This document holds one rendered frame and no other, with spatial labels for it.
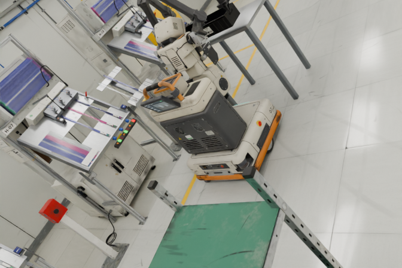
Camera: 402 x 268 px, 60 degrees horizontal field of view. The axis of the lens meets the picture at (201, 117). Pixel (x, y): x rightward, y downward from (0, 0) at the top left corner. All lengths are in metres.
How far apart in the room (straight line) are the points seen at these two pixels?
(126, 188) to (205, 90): 1.60
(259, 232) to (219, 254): 0.13
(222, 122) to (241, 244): 1.51
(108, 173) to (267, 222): 2.65
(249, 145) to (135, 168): 1.50
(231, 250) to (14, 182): 4.09
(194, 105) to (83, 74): 3.44
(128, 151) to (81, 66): 2.27
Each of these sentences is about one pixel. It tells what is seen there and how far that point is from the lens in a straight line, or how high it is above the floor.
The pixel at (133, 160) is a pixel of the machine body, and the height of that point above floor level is 0.29.
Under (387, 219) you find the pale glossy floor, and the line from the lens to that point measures 2.05.
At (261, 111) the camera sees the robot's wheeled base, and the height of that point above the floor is 0.27.
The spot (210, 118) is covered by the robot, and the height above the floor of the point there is 0.62.
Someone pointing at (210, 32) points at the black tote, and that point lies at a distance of 2.88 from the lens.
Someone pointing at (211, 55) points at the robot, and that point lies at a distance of 2.72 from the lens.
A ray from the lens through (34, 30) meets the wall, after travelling 5.51.
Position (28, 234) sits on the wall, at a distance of 4.96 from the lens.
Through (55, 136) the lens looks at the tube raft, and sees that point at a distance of 3.31.
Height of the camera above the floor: 1.65
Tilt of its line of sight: 25 degrees down
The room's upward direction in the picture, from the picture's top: 42 degrees counter-clockwise
